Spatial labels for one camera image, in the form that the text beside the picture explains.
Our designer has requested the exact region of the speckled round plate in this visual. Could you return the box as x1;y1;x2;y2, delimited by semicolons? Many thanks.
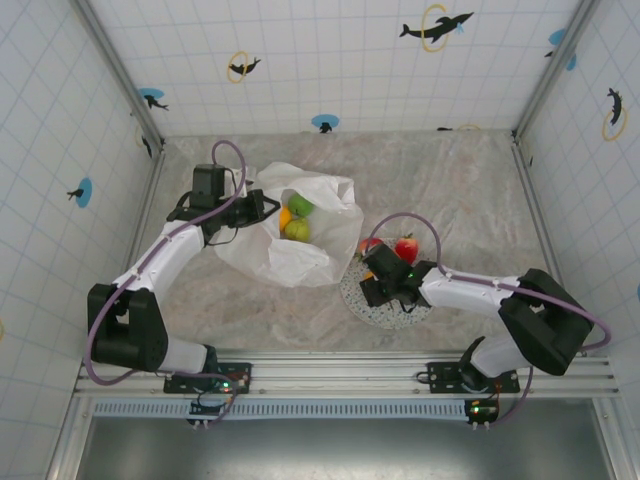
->
339;249;434;329

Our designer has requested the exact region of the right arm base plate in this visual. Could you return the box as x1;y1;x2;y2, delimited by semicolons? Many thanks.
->
415;360;521;395

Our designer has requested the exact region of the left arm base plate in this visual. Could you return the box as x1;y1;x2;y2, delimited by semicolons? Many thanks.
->
163;360;253;396

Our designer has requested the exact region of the white slotted cable duct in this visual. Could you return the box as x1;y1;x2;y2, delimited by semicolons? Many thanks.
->
92;399;474;420

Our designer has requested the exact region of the left controller board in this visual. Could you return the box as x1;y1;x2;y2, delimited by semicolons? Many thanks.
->
187;397;237;432

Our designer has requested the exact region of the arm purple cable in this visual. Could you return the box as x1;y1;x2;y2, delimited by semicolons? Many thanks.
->
370;212;613;431
84;140;249;431

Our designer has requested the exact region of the aluminium mounting rail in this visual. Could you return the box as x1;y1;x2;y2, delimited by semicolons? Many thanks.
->
73;348;621;400

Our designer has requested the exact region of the white plastic bag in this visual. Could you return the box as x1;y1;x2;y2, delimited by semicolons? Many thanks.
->
213;160;365;288

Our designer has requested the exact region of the green apple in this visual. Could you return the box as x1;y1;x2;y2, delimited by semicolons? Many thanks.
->
287;192;315;217

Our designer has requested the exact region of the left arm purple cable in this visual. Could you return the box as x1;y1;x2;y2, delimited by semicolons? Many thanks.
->
84;140;249;431

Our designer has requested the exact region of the aluminium frame post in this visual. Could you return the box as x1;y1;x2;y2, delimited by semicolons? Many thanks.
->
69;0;166;151
513;0;601;139

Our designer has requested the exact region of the right controller board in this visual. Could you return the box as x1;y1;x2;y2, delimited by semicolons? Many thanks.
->
463;397;501;432

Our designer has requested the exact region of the aluminium side rail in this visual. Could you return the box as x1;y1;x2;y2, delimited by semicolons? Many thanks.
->
122;147;169;271
510;130;589;357

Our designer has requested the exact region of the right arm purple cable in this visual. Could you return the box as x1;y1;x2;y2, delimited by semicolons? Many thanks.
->
370;212;613;431

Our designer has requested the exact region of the yellow-green pear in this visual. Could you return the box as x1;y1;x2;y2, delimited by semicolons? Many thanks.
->
283;217;311;243

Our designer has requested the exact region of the controller board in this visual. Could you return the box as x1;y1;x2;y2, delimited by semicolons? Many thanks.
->
187;397;237;432
463;397;501;432

